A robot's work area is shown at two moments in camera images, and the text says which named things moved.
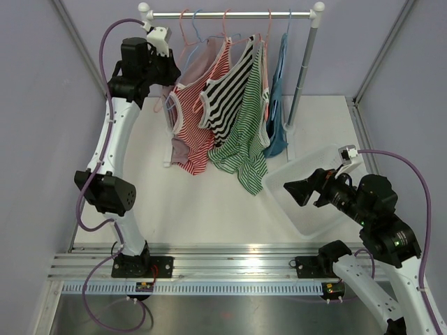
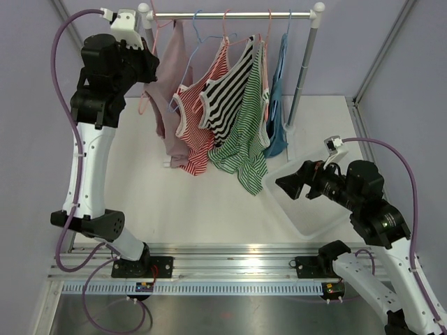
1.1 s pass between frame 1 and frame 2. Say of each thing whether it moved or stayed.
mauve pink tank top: moved
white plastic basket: stayed
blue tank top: stayed
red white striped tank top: stayed
